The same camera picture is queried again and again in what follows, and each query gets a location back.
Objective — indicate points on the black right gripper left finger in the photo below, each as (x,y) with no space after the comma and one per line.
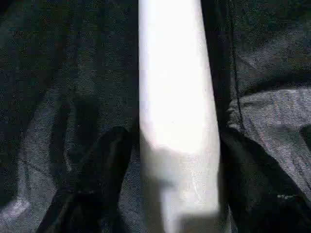
(92,189)

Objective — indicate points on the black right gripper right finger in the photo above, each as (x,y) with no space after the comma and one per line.
(262,194)

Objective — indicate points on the black work mat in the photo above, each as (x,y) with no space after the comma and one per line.
(60,72)

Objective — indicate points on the white plastic table leg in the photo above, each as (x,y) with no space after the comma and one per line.
(175,97)

